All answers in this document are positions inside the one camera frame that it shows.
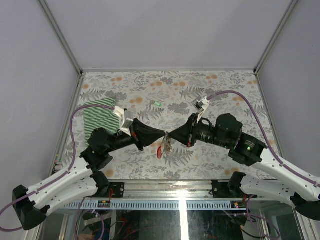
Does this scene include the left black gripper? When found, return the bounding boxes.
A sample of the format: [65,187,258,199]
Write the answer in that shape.
[106,119,167,155]

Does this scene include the green striped cloth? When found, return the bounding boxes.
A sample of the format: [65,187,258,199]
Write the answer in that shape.
[83,107,119,147]

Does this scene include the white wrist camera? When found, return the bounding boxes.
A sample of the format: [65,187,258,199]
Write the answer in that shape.
[192,96,210,124]
[113,106,134,136]

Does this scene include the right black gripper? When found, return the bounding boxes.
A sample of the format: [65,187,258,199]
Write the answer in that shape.
[168,112,231,149]

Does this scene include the grey red key ring holder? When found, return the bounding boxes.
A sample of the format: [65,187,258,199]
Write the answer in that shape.
[156,132,172,159]

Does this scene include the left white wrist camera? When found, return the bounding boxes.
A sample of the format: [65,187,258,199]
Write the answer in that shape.
[113,106,134,136]

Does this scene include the green key tag centre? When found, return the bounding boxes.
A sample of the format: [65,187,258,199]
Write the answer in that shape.
[150,101,162,107]

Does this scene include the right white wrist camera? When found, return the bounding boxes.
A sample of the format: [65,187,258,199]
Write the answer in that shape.
[192,96,210,124]

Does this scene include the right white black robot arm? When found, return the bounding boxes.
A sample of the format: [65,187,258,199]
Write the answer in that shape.
[169,113,320,221]

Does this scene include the aluminium front rail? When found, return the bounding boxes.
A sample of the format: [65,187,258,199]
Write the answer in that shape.
[37,178,306,211]

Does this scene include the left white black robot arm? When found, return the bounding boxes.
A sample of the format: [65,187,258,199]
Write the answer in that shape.
[12,118,166,231]

